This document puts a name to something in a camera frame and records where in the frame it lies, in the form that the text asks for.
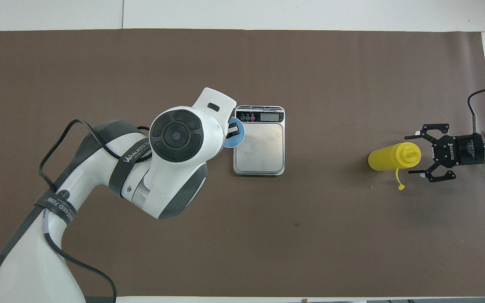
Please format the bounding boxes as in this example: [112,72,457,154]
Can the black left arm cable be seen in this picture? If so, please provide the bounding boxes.
[37,119,155,303]

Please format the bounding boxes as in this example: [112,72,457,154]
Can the silver digital kitchen scale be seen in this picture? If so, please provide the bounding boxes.
[233,105,285,176]

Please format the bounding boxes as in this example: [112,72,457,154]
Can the yellow squeeze bottle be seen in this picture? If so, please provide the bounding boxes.
[368,142,422,191]

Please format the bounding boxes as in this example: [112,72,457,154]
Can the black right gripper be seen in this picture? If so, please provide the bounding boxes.
[404,123,485,183]

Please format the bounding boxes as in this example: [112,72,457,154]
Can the brown paper table mat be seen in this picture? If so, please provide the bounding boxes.
[0,29,485,297]

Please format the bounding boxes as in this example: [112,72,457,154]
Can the light blue plastic cup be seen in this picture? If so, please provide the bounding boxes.
[224,117,246,148]

